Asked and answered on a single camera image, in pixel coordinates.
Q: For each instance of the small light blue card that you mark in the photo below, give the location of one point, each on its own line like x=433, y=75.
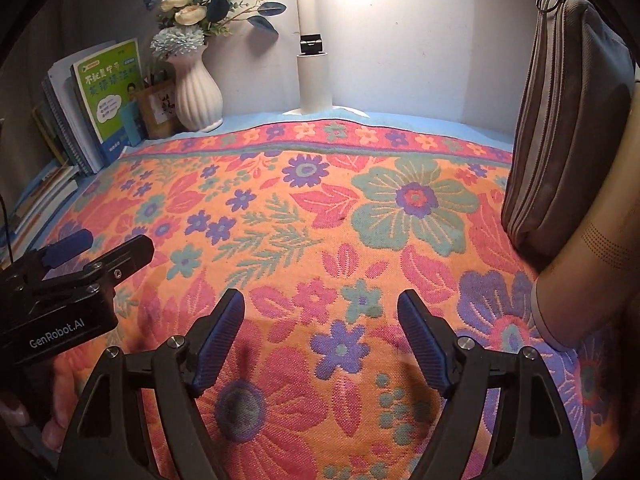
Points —
x=131, y=125

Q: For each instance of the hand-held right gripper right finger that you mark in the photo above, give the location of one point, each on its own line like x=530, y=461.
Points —
x=422, y=345

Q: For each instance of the stack of flat books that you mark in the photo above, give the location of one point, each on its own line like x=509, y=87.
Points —
x=45, y=190

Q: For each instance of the grey zipper pouch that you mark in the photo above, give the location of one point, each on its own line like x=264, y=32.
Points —
x=565, y=135

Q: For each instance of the white ribbed vase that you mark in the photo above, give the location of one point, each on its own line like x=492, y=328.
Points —
x=195, y=95

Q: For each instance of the artificial flower bouquet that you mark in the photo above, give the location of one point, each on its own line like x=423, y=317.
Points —
x=187, y=15

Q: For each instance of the green cover book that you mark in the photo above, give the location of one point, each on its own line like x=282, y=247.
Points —
x=107, y=95

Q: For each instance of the brown pen holder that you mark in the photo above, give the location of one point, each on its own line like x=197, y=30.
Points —
x=155, y=110

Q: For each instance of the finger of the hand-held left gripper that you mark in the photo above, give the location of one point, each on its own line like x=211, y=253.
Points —
x=65, y=249
x=125, y=255

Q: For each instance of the person's left hand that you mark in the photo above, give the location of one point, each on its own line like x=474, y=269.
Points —
x=67, y=400

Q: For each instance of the row of upright books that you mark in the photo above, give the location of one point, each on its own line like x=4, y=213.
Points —
x=65, y=120

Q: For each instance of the floral woven cloth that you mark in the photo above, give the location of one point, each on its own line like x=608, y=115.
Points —
x=310, y=240

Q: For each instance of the white desk lamp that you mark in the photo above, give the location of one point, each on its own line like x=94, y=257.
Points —
x=312, y=80

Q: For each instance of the beige cylinder container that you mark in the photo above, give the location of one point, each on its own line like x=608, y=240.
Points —
x=590, y=270

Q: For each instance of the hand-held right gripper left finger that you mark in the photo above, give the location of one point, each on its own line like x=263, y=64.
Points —
x=220, y=345

